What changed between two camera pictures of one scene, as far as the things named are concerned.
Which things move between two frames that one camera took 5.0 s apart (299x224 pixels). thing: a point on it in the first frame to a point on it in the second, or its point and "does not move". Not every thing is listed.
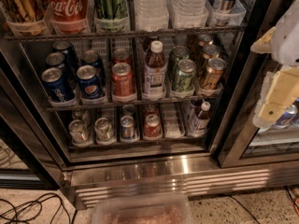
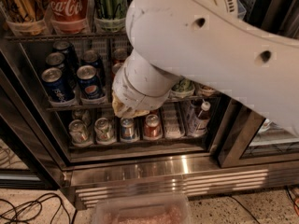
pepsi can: x=90 y=84 does not move
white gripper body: x=287 y=37 to x=130 y=94
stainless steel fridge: x=144 y=89 does not move
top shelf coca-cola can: x=66 y=7 does not move
